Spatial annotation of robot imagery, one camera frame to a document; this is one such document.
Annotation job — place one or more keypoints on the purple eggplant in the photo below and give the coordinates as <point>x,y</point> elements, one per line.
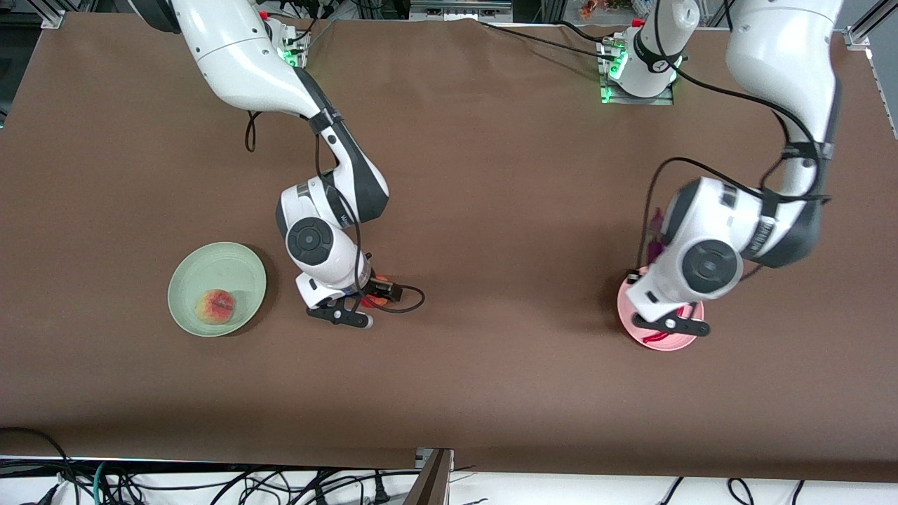
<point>657,238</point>

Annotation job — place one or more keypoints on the colourful background object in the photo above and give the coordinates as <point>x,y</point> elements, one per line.
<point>593,8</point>

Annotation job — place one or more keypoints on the pink round plate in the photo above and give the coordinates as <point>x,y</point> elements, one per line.
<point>635,335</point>

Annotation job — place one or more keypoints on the brown table cloth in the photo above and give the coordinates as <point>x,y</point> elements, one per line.
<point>491,210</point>

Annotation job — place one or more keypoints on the grey metal device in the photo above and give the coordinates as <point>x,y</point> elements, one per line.
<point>459,8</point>

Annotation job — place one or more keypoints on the pale green round plate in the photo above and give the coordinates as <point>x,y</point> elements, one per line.
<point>210,266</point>

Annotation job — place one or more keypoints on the aluminium frame corner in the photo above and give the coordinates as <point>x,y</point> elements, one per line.
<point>42,14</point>
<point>859,35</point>

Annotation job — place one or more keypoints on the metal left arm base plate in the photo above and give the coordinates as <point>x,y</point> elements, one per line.
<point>635,102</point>

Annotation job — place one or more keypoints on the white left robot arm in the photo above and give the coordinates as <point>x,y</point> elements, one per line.
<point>779,49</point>

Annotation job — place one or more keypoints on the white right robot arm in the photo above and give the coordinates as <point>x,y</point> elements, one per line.
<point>238,56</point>

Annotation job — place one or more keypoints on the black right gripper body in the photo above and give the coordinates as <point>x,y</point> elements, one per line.
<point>373,285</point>

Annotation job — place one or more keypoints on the brown wooden post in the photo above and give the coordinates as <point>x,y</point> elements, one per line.
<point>429,484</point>

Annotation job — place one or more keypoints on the yellow pink peach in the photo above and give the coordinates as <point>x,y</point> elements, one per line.
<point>214,307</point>

